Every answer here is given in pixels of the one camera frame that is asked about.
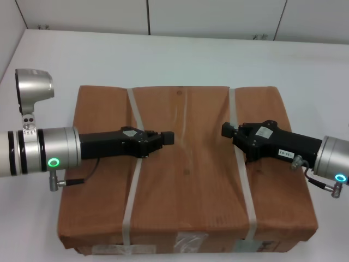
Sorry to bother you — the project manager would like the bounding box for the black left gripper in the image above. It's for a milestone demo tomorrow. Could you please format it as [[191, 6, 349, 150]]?
[[79, 126, 175, 161]]

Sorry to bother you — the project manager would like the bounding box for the white plastic packing strap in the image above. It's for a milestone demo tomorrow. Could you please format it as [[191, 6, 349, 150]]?
[[227, 87, 258, 242], [122, 87, 149, 248]]

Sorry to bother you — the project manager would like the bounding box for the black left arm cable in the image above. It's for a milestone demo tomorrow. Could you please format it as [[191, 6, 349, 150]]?
[[49, 159, 100, 192]]

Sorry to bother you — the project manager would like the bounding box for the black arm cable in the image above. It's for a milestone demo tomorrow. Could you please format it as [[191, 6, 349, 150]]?
[[49, 159, 100, 192], [290, 154, 341, 199]]

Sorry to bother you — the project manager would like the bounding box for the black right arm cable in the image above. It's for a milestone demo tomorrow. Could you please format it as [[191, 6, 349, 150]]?
[[290, 154, 341, 199]]

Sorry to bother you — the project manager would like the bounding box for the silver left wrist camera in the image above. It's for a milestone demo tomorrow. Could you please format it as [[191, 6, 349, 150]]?
[[15, 68, 55, 129]]

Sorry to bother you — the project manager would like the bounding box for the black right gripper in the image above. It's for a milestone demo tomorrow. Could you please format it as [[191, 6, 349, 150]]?
[[222, 119, 324, 166]]

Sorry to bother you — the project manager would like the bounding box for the brown cardboard box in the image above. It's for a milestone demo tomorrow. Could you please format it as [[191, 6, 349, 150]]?
[[57, 85, 319, 257]]

